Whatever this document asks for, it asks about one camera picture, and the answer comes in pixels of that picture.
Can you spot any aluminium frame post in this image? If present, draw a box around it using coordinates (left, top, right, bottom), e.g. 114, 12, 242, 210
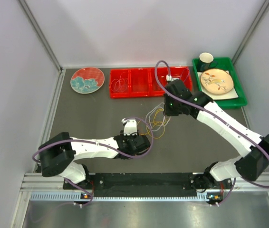
232, 0, 269, 64
17, 0, 63, 72

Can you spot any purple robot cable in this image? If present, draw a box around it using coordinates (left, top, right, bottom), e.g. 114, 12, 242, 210
154, 60, 269, 190
31, 116, 154, 163

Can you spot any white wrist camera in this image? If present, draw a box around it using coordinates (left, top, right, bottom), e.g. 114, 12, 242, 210
165, 75, 180, 82
121, 118, 138, 136

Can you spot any green plastic tray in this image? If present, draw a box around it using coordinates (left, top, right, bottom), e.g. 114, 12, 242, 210
192, 57, 248, 109

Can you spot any grey slotted cable duct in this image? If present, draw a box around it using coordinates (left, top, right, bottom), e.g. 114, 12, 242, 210
30, 192, 210, 202

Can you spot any white square plate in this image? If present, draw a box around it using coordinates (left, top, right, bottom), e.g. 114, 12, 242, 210
198, 72, 239, 100

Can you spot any aluminium frame right post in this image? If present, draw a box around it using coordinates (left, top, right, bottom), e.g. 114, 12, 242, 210
232, 0, 269, 64

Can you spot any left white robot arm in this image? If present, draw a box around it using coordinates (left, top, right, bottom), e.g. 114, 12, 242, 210
38, 132, 153, 189

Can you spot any aluminium frame left post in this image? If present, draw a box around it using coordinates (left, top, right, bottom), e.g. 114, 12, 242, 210
17, 0, 63, 72

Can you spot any beige bird pattern plate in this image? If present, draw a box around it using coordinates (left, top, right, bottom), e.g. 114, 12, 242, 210
200, 69, 234, 95

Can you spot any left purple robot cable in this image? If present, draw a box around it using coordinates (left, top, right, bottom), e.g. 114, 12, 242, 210
31, 116, 154, 163

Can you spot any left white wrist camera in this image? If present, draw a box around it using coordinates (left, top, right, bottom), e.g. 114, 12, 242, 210
121, 118, 138, 136

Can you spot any red four-compartment bin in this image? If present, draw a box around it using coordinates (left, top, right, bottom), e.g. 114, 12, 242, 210
109, 66, 192, 98

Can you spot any yellow wire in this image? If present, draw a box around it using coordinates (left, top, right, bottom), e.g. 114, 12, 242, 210
138, 108, 172, 140

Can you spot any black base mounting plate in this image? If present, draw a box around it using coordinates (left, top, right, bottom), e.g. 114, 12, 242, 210
63, 172, 223, 198

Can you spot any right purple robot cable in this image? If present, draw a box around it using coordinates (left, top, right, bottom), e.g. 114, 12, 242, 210
154, 60, 269, 190

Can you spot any red blue floral plate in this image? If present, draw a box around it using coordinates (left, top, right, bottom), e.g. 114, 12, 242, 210
70, 67, 105, 94

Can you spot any pink wire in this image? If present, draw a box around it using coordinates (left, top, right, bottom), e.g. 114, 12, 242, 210
111, 72, 128, 93

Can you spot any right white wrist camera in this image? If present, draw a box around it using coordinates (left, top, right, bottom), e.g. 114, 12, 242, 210
165, 75, 180, 82

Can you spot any white green cup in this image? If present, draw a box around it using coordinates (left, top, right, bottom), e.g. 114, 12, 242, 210
197, 52, 218, 72

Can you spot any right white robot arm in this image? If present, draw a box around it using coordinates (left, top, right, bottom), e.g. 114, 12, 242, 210
164, 79, 269, 188

